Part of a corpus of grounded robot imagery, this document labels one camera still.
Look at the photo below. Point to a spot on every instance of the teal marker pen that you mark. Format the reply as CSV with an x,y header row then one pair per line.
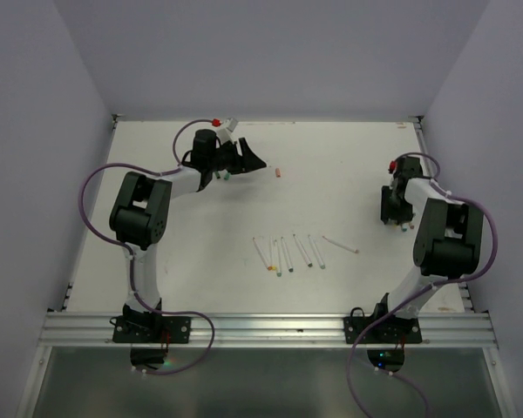
x,y
288,260

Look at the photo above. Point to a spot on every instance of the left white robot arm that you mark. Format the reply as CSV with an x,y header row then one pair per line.
x,y
140,211

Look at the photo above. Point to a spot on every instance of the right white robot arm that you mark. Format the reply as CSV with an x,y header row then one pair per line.
x,y
447,243

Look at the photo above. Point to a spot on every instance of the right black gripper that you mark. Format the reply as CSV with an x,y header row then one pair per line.
x,y
402,216

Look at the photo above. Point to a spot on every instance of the yellow marker pen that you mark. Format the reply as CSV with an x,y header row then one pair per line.
x,y
272,253

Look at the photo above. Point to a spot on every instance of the aluminium mounting rail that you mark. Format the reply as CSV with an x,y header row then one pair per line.
x,y
233,330

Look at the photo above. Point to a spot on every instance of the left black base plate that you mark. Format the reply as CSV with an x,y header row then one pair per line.
x,y
134,327

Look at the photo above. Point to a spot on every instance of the light orange capped marker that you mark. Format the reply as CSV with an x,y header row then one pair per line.
x,y
341,245

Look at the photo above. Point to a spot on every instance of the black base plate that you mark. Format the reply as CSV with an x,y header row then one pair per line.
x,y
134,327
393,334

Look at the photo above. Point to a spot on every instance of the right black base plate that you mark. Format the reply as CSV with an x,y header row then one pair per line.
x,y
393,334

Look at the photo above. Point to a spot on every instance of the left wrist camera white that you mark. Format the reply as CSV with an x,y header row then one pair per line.
x,y
228,126

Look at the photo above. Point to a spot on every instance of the green marker pen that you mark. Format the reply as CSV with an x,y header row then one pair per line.
x,y
278,259

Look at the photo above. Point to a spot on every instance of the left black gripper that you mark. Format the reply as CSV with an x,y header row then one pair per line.
x,y
247,161

